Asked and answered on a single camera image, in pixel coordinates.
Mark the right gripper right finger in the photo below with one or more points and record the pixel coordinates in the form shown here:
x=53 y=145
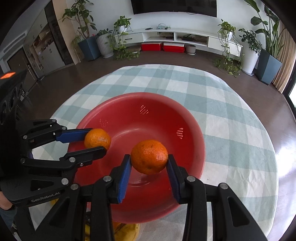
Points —
x=177 y=176

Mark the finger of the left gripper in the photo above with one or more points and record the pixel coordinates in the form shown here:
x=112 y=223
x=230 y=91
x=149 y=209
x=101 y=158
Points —
x=82 y=157
x=73 y=135

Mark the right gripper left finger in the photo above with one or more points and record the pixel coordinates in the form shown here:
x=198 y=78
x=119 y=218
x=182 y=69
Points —
x=120 y=177

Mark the orange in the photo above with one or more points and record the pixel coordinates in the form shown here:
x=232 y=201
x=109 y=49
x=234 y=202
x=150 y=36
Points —
x=97 y=138
x=149 y=157

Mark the person's left hand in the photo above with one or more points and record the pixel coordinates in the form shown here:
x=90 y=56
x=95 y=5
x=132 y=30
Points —
x=5 y=204

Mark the red plastic colander bowl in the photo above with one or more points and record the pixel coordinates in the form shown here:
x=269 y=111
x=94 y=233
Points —
x=148 y=127

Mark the wooden display cabinet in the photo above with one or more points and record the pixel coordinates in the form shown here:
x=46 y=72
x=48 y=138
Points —
x=48 y=42

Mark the plant in white ribbed pot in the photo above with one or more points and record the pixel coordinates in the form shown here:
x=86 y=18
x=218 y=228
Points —
x=103 y=42

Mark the left red storage box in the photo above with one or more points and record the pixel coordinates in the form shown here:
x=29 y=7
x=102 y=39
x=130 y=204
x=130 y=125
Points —
x=152 y=46

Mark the red storage box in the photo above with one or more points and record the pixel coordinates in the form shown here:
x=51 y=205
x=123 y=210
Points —
x=152 y=46
x=174 y=47

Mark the trailing pothos plant left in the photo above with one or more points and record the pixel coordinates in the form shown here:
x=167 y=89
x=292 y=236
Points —
x=118 y=42

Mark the trailing pothos plant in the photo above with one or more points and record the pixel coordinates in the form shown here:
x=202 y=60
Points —
x=226 y=62
x=118 y=42

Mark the tall plant blue pot left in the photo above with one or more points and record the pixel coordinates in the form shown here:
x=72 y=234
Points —
x=83 y=41

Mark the trailing pothos plant right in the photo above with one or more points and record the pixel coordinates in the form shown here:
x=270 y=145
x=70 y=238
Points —
x=226 y=62

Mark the small grey pot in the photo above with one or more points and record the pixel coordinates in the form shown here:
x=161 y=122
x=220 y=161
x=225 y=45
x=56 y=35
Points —
x=191 y=49

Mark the right red storage box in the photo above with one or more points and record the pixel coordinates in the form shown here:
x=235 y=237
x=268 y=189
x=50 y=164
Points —
x=174 y=47

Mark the white tv console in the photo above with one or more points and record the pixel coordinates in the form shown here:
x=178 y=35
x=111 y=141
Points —
x=202 y=40

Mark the large leaf plant blue pot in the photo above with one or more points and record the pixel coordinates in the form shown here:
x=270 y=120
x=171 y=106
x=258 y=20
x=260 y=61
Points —
x=268 y=64

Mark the bushy plant white pot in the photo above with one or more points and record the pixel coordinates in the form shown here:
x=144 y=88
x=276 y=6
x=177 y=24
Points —
x=251 y=50

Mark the beige curtain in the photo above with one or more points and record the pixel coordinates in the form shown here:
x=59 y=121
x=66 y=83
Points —
x=287 y=58

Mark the wall mounted black television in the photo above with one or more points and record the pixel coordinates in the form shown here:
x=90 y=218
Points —
x=203 y=7

